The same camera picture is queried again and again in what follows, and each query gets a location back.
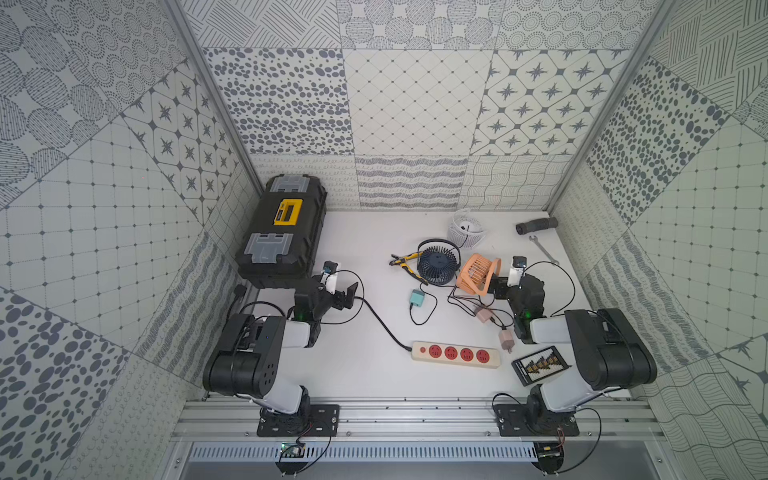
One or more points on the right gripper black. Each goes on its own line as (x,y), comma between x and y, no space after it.
(516,294)

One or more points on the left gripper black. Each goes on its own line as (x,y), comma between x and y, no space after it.
(335,294)

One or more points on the light pink USB charger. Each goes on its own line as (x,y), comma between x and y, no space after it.
(507,340)

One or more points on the teal USB charger plug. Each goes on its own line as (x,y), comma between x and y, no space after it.
(417,298)

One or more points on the beige red power strip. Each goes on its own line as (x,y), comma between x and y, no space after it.
(457,355)

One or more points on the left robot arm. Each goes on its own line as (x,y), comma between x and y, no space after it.
(245,362)

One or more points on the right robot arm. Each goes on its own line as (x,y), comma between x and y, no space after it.
(583,354)

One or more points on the navy blue desk fan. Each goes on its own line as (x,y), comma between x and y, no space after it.
(439,261)

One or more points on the brown pink USB charger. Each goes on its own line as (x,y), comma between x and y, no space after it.
(483,314)

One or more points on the silver wrench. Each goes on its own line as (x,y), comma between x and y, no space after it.
(534,239)

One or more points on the black drill bit case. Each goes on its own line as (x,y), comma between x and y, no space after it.
(539,365)

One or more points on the yellow black pliers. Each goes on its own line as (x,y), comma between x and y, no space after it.
(402,262)

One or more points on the black yellow toolbox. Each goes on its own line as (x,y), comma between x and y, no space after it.
(280,244)

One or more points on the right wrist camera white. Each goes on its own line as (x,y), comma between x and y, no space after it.
(517,270)

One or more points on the aluminium mounting rail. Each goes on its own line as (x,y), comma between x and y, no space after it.
(400,430)

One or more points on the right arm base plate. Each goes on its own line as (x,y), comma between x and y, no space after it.
(515,420)

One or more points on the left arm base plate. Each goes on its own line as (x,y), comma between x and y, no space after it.
(298,420)

